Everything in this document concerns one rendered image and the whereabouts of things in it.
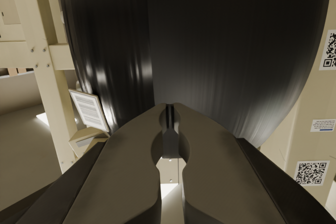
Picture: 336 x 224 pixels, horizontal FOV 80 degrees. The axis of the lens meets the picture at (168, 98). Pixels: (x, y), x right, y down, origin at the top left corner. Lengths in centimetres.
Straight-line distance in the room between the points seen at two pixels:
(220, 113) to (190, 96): 4
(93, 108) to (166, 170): 64
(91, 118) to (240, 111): 18
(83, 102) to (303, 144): 47
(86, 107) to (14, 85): 762
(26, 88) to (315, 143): 780
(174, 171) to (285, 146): 45
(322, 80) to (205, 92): 33
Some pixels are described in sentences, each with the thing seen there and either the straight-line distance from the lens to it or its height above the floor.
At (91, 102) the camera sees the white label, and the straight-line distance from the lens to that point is 25.
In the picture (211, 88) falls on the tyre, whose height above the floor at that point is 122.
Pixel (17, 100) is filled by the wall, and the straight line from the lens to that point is 798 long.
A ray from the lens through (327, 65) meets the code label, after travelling 50.
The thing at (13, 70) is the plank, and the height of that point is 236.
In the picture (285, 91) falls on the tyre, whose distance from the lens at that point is 25.
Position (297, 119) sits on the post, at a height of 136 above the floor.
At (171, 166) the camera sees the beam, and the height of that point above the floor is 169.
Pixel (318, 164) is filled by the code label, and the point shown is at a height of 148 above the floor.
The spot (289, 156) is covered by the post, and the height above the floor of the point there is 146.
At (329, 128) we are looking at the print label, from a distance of 57.
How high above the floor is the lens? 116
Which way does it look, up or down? 21 degrees up
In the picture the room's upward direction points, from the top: 178 degrees clockwise
